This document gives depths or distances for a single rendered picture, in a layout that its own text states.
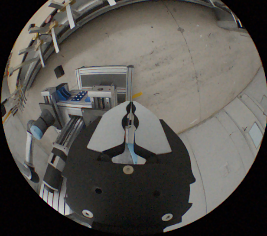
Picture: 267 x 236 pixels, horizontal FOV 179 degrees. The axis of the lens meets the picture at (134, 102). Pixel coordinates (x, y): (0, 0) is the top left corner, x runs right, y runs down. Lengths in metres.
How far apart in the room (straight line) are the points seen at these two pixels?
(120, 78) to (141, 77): 0.35
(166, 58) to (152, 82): 0.45
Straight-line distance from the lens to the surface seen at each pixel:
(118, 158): 0.41
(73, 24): 0.62
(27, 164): 0.91
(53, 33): 0.89
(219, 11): 2.58
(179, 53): 1.59
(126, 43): 1.44
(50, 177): 0.59
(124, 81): 1.28
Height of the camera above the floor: 1.43
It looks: 60 degrees down
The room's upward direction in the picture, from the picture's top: 180 degrees clockwise
